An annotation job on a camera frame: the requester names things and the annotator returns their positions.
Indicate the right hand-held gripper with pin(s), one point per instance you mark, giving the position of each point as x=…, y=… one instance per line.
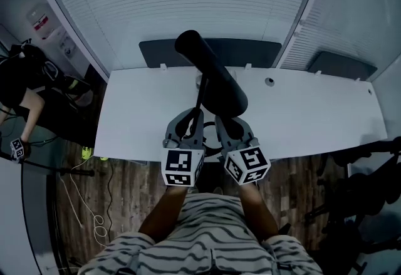
x=247, y=162

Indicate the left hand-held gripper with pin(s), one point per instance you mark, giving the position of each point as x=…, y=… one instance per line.
x=178, y=162

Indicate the person's left forearm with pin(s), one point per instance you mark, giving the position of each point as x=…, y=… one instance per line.
x=166, y=214

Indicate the person's right forearm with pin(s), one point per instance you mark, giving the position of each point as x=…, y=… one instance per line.
x=257, y=214

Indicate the striped shirt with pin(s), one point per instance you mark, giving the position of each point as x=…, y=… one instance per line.
x=203, y=245

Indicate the yellow-green shoes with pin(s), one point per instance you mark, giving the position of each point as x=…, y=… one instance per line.
x=87, y=153

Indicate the dark grey partition panel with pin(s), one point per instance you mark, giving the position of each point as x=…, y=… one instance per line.
x=260, y=53
x=341, y=65

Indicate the black office chair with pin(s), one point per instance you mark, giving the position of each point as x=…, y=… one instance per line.
x=360, y=192

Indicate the black stand bar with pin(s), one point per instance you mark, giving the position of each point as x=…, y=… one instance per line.
x=53, y=168

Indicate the white water dispenser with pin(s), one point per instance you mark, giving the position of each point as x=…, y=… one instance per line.
x=51, y=31

